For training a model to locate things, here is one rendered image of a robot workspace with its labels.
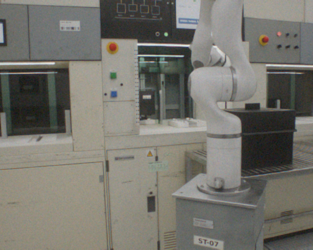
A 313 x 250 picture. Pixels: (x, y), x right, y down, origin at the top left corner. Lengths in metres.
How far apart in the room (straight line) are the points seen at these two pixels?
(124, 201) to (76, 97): 0.64
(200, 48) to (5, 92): 1.32
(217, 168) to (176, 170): 0.77
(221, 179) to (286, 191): 1.27
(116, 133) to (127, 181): 0.28
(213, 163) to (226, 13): 0.49
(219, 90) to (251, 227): 0.44
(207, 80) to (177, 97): 1.71
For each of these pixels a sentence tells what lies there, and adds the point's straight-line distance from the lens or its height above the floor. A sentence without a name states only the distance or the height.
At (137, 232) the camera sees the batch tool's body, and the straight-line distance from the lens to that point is 1.81.
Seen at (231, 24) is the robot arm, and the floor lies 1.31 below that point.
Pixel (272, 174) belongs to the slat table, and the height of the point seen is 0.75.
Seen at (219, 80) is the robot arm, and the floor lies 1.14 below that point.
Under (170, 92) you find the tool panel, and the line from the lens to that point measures 2.64.
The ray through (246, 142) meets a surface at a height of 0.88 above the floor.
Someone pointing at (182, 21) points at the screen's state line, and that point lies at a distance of 1.76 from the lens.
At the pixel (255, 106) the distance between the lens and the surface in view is 1.47.
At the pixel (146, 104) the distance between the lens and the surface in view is 2.18.
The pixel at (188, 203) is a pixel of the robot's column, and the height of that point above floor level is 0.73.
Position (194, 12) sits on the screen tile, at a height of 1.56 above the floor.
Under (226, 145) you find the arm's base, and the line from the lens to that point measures 0.99.
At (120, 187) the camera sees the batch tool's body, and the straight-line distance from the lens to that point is 1.69.
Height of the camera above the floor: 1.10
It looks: 6 degrees down
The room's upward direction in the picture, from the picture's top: 1 degrees counter-clockwise
